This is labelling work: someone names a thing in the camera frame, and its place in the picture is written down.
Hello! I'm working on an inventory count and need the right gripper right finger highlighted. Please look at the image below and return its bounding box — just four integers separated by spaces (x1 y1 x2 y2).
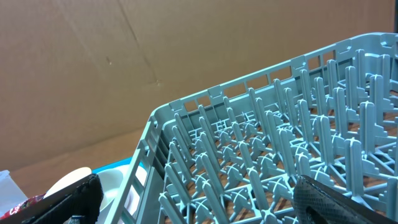
292 175 397 224

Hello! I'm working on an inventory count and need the large white plate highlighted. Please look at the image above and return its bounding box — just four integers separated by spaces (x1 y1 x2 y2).
97 165 139 223

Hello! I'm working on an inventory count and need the teal serving tray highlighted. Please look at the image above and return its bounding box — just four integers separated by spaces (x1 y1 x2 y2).
92 157 147 175

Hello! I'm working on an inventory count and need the red snack wrapper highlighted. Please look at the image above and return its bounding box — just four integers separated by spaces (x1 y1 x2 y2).
1 194 44 220

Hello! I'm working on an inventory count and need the white napkin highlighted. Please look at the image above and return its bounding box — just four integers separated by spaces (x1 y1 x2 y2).
0 170 27 216

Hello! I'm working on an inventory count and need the grey dishwasher rack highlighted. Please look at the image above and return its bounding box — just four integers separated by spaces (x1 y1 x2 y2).
105 32 397 223

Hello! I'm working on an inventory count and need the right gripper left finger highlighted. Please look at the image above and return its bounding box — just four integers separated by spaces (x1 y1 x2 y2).
1 174 104 224

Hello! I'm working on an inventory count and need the grey bowl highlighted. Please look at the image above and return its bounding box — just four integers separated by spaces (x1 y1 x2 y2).
43 167 92 202

